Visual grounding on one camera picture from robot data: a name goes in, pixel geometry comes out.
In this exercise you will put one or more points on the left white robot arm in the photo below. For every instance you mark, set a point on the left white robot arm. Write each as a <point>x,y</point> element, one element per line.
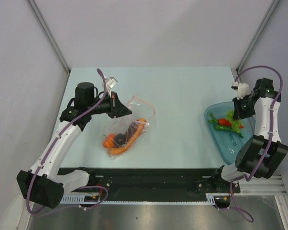
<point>42,184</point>

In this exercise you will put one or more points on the green toy grapes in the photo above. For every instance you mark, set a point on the green toy grapes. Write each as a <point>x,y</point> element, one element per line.
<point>235,124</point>

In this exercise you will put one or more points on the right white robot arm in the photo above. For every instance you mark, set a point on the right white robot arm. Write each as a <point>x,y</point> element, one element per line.
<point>263,152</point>

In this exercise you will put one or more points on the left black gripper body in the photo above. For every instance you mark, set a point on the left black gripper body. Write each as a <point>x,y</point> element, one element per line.
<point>113,113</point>

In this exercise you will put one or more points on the dark purple toy fruit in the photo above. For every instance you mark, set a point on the dark purple toy fruit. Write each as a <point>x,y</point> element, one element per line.
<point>119,140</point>

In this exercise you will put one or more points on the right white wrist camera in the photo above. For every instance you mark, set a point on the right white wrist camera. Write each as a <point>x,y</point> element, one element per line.
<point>242,89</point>

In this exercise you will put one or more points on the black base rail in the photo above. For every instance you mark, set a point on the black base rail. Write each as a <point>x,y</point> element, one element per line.
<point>167,185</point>

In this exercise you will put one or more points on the red toy carrot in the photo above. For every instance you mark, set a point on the red toy carrot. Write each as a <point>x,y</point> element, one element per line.
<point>220,121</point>

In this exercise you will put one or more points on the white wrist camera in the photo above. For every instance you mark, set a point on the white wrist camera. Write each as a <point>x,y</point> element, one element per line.
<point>242,89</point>
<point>109,84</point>

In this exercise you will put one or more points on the blue plastic food tray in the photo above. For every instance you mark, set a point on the blue plastic food tray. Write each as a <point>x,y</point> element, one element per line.
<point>228,143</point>

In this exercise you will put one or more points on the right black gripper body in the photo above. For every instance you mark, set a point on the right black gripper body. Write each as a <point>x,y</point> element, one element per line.
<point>244,107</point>

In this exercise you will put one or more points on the aluminium frame profile right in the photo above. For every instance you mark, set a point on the aluminium frame profile right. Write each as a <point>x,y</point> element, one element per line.
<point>262,186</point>

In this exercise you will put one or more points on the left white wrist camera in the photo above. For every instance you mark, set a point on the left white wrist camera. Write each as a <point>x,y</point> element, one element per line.
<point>109,84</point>

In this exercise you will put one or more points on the white slotted cable duct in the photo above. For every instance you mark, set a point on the white slotted cable duct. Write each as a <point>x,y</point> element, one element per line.
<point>91,199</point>

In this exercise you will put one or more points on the orange toy pumpkin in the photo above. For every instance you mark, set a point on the orange toy pumpkin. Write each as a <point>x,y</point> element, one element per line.
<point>109,142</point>

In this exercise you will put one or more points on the clear zip top bag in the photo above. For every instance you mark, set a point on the clear zip top bag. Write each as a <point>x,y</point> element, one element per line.
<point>122,133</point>

